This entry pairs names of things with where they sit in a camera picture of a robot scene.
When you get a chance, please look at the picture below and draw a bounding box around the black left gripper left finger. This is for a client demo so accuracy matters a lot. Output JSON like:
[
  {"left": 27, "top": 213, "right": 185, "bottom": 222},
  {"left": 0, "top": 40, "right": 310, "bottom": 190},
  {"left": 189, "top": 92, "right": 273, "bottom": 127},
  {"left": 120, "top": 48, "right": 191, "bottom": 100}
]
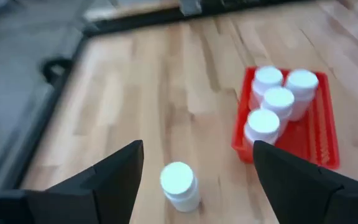
[{"left": 0, "top": 139, "right": 145, "bottom": 224}]

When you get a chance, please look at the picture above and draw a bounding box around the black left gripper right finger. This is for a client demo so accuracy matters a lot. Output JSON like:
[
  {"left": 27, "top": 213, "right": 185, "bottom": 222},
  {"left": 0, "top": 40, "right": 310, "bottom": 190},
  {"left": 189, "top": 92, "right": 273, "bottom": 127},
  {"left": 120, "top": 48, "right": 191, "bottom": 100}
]
[{"left": 252, "top": 139, "right": 358, "bottom": 224}]

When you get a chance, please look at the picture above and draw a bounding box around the white pill bottle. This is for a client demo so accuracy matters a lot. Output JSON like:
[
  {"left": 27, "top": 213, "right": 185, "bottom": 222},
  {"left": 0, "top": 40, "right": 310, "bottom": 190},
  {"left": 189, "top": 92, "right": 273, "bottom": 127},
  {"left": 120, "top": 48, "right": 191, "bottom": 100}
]
[
  {"left": 159, "top": 161, "right": 201, "bottom": 213},
  {"left": 261, "top": 86, "right": 295, "bottom": 138},
  {"left": 284, "top": 68, "right": 319, "bottom": 122},
  {"left": 243, "top": 108, "right": 281, "bottom": 150},
  {"left": 249, "top": 65, "right": 285, "bottom": 108}
]

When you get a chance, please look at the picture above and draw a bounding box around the red plastic mesh basket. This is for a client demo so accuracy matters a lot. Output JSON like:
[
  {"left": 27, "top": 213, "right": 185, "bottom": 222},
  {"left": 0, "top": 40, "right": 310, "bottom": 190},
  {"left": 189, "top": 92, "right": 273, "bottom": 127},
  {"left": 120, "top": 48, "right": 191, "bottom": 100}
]
[{"left": 231, "top": 65, "right": 341, "bottom": 170}]

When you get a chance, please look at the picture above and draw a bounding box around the black aluminium table frame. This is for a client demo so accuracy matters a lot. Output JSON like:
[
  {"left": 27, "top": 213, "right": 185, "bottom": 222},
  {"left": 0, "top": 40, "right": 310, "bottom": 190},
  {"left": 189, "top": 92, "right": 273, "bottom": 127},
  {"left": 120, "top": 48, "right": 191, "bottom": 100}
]
[{"left": 0, "top": 0, "right": 295, "bottom": 192}]

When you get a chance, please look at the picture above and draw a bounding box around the black clamp handle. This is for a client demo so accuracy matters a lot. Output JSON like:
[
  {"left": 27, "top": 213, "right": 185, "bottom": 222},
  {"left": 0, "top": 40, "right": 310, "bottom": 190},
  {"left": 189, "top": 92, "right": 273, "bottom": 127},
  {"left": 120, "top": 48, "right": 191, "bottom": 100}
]
[{"left": 40, "top": 57, "right": 74, "bottom": 85}]

